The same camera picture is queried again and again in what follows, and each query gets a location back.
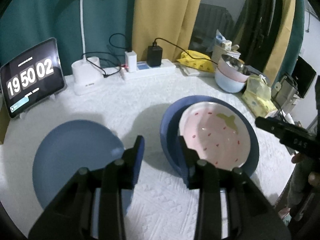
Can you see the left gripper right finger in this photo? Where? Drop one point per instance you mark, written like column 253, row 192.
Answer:
column 250, row 214

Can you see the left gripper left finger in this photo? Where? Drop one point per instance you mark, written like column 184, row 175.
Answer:
column 70, row 214

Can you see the blue plate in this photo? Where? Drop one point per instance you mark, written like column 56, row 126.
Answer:
column 68, row 147

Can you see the pink strawberry bowl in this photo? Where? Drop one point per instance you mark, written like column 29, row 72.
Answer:
column 216, row 133

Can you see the large blue bowl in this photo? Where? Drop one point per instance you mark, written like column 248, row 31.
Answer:
column 169, row 132

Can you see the right hand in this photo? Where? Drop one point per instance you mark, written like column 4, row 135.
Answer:
column 305, row 172

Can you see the metal stand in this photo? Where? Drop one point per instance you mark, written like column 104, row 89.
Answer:
column 283, row 93

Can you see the yellow tissue pack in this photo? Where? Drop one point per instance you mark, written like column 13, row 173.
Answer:
column 257, row 97

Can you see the light blue bowl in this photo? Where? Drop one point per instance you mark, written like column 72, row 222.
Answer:
column 227, row 84

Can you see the white tablecloth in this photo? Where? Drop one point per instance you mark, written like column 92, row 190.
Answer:
column 162, row 207

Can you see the pink bowl in stack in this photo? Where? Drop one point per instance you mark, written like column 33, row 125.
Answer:
column 231, row 73

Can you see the steel bowl on top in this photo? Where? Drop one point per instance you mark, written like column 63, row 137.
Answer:
column 235, row 63

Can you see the white basket with items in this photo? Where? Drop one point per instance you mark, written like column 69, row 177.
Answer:
column 222, row 46

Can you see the cardboard box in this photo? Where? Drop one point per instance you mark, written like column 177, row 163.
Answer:
column 4, row 123

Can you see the yellow snack bag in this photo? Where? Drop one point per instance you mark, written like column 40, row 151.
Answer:
column 196, row 60

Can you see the white desk lamp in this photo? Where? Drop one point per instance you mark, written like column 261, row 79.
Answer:
column 87, row 72

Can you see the tablet showing clock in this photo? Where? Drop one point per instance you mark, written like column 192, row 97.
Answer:
column 31, row 77

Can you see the white power strip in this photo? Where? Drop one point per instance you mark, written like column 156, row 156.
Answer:
column 144, row 70

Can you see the black power adapter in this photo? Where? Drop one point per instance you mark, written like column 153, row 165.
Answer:
column 154, row 56

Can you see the white charger plug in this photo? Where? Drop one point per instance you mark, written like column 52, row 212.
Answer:
column 131, row 61

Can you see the yellow curtain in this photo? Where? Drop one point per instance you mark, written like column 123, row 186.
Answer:
column 172, row 20

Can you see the teal curtain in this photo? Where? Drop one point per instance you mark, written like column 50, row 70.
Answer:
column 107, row 26

